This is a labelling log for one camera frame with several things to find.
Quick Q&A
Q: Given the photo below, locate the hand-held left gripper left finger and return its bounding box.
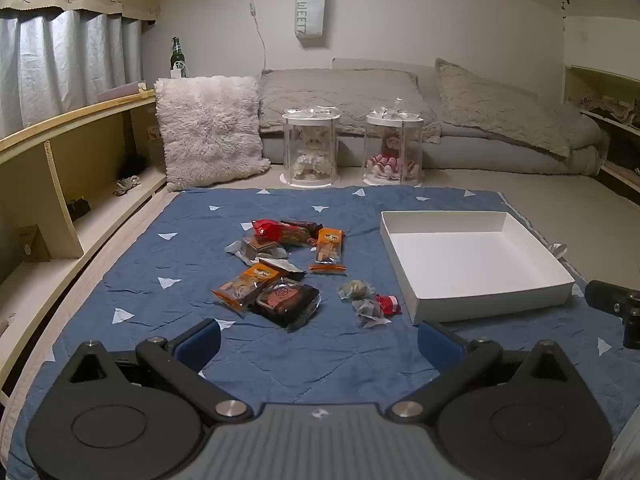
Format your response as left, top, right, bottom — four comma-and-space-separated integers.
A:
46, 319, 253, 423

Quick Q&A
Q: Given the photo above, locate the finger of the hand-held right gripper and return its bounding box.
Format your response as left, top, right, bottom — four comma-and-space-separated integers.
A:
585, 280, 640, 351

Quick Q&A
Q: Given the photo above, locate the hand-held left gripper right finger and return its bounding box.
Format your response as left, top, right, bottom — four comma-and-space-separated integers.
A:
390, 321, 595, 423

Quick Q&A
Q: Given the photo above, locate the red candy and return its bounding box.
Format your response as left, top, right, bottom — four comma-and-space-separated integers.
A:
376, 294, 403, 317

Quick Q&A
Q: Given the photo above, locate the orange cookie packet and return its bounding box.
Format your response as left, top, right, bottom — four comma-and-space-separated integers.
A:
309, 227, 347, 276
212, 263, 280, 315

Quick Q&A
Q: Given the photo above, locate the grey candy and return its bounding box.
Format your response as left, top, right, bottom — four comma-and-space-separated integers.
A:
351, 299, 392, 328

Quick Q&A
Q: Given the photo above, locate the green candy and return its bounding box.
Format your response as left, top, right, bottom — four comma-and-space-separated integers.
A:
339, 280, 375, 301

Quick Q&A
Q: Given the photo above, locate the dark round pastry packet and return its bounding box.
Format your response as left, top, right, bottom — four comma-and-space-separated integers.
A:
252, 276, 322, 332

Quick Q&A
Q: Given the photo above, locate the white cardboard box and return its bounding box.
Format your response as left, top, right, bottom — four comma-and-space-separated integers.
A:
380, 211, 576, 324

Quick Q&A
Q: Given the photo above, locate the clear brown cake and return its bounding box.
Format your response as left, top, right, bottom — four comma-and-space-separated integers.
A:
225, 236, 291, 266

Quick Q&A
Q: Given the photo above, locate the black snack packet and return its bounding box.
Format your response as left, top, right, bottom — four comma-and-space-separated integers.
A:
255, 257, 307, 282

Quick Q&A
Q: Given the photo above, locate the red and brown snack packet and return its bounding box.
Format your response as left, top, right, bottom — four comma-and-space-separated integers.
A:
251, 218, 313, 247

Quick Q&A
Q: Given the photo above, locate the blue quilted mat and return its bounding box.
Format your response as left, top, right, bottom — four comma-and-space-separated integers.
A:
0, 186, 640, 480

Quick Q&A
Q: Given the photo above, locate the grey folded duvet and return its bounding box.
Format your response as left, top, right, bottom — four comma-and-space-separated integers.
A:
262, 57, 611, 177

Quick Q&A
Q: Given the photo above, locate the brown cardboard card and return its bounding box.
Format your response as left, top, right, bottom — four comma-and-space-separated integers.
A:
12, 224, 51, 263

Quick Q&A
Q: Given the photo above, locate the clear case with red doll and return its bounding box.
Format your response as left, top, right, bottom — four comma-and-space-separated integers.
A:
361, 99, 425, 187

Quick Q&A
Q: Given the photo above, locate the fluffy cream pillow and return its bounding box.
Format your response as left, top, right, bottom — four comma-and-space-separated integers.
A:
154, 76, 271, 193

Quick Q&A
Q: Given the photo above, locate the wooden side shelf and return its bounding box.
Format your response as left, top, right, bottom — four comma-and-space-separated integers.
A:
0, 82, 168, 391

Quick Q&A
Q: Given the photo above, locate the clear case with white doll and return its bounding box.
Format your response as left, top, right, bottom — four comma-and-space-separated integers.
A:
279, 106, 343, 188

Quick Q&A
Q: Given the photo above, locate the pink flat box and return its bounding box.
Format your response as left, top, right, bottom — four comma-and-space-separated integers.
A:
97, 81, 146, 103

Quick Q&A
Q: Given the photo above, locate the grey curtain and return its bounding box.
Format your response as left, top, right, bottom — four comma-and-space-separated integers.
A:
0, 9, 143, 133

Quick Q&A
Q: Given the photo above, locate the white tote bag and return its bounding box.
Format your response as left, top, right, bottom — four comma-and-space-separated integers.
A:
294, 0, 326, 40

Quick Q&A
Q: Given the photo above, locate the beige cord bundle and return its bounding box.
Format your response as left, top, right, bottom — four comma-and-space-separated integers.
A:
112, 175, 142, 197

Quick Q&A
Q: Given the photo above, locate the cream wall shelf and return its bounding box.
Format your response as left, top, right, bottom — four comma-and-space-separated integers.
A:
564, 15, 640, 191

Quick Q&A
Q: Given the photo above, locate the white hanging cable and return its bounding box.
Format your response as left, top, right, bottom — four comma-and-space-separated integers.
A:
242, 0, 267, 69

